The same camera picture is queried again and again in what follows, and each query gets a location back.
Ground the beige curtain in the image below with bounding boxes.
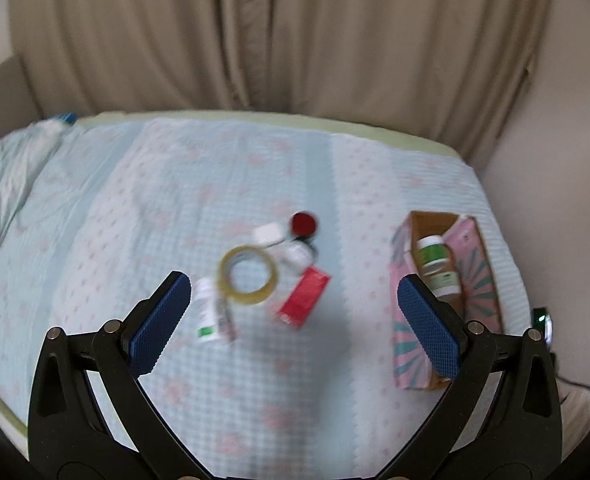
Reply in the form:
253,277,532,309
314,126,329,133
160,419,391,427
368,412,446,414
7,0,558,166

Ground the jar with red lid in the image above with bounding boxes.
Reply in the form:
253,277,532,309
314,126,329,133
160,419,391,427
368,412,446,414
289,211,320,241

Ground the pink printed cardboard box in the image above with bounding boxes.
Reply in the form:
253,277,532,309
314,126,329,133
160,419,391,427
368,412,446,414
389,211,506,391

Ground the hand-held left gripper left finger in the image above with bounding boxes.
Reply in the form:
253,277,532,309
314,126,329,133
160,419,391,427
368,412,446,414
27,271,211,480

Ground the white jar with green label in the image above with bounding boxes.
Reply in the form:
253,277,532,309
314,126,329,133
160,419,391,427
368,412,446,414
427,270,462,301

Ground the red flat box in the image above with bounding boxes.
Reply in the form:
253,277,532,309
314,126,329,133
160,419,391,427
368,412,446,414
275,266,332,330

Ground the white fabric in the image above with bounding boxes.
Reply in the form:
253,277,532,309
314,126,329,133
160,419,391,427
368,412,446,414
555,377,590,461

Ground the white round jar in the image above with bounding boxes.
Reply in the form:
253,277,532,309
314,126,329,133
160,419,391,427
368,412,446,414
281,242,317,275

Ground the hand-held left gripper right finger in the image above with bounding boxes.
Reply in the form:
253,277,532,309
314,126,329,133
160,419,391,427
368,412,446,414
375,274,562,480

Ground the white power adapter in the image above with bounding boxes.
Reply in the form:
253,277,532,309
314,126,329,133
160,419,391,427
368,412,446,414
253,222,287,248

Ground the light blue crumpled cloth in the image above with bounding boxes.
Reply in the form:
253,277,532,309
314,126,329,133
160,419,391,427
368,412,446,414
0,121,73,311

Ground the pale green mattress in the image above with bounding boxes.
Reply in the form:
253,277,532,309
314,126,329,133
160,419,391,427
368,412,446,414
0,109,473,461

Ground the white jar with green lid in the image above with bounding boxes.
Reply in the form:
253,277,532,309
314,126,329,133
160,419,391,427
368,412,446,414
415,235,451,273

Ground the white tube with green label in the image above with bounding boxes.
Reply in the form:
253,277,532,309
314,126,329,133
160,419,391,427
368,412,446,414
195,277,223,343

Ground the yellow tape roll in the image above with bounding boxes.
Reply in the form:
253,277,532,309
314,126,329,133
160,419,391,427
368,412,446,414
218,245,279,307

